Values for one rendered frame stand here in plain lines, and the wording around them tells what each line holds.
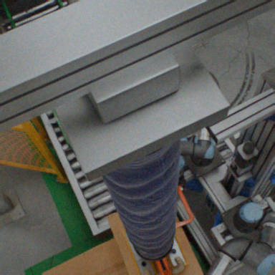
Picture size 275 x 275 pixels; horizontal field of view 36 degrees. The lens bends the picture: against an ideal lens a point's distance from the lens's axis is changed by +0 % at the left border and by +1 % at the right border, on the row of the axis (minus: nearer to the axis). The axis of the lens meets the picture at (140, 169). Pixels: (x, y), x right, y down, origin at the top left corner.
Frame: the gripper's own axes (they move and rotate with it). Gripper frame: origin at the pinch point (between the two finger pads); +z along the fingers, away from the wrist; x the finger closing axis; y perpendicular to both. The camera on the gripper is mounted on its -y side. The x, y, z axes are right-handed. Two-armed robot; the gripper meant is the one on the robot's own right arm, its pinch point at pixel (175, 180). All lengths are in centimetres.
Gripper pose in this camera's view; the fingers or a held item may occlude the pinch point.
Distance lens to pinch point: 250.6
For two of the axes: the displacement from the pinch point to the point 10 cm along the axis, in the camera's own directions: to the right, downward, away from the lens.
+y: 3.8, 8.5, -3.7
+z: 0.7, 3.7, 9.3
